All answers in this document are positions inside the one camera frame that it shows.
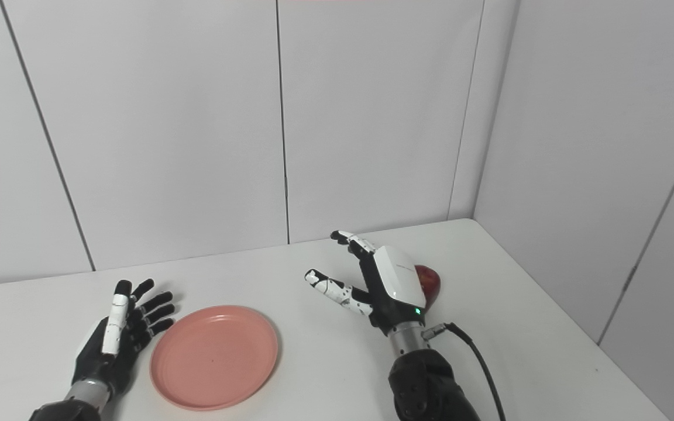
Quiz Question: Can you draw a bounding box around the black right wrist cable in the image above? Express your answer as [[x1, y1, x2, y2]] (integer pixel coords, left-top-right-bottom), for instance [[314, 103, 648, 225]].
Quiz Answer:
[[421, 322, 507, 421]]

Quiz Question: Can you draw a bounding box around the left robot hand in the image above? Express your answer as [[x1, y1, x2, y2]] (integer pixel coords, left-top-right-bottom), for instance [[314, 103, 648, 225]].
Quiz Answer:
[[63, 278, 176, 404]]

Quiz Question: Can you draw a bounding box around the pink plate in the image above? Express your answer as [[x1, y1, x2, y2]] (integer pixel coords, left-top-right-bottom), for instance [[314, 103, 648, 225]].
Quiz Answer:
[[150, 305, 280, 411]]

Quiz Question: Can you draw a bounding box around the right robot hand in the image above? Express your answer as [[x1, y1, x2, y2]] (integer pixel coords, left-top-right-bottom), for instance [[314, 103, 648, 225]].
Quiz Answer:
[[304, 230, 428, 339]]

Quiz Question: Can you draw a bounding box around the red apple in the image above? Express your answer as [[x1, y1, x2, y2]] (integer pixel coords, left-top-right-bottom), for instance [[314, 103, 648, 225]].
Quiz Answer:
[[414, 264, 441, 309]]

